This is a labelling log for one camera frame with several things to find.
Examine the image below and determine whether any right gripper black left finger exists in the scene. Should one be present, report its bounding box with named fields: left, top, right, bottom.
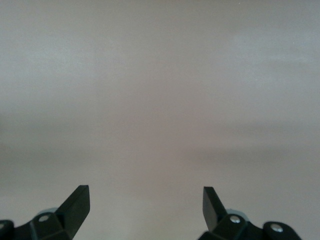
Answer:
left=14, top=184, right=91, bottom=240

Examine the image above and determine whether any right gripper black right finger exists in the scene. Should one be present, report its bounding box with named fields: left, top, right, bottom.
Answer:
left=197, top=186, right=266, bottom=240

